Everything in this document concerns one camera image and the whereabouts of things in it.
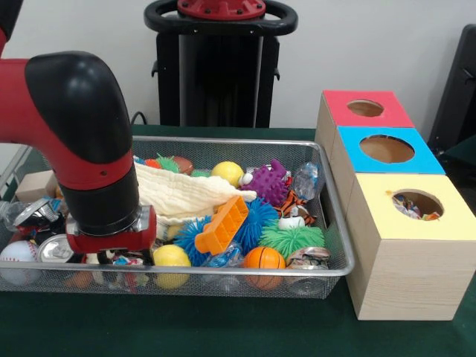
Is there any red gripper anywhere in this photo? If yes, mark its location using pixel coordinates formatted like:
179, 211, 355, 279
65, 205, 158, 266

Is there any small print cloth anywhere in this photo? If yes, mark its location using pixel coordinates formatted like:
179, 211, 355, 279
110, 254, 147, 289

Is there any floral patterned cloth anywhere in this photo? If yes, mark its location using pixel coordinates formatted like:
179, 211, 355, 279
393, 193, 442, 222

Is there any clear mesh bin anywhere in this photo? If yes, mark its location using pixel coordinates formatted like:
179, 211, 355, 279
0, 132, 356, 300

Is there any wooden box with three holes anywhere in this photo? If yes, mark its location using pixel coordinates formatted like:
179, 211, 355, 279
315, 90, 476, 321

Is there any yellow plastic ball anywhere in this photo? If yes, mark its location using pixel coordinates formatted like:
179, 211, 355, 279
152, 244, 193, 290
210, 161, 245, 188

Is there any cream waffle cloth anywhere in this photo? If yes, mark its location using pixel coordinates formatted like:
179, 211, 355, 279
133, 159, 258, 239

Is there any orange plastic block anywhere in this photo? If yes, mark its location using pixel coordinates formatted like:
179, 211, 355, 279
193, 195, 249, 257

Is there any white baseball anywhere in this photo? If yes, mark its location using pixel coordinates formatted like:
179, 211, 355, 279
0, 240, 40, 286

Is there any orange mini basketball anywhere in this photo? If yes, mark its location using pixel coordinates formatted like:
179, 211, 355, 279
243, 246, 286, 291

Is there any blue spiky ball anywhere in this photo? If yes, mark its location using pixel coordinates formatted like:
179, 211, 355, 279
173, 196, 280, 267

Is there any purple spiky toy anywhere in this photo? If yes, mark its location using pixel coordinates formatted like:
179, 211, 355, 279
237, 158, 293, 208

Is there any green spiky ball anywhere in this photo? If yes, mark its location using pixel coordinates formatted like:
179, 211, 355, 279
259, 219, 325, 260

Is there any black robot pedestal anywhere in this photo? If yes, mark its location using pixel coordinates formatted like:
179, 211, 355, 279
144, 0, 298, 129

